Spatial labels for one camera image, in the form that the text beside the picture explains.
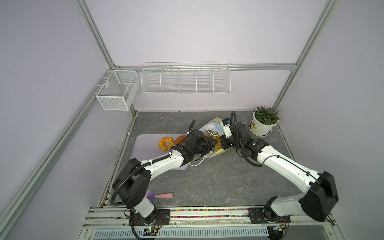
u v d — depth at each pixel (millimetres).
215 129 808
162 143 991
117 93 969
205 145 710
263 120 935
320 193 403
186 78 979
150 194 804
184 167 903
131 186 439
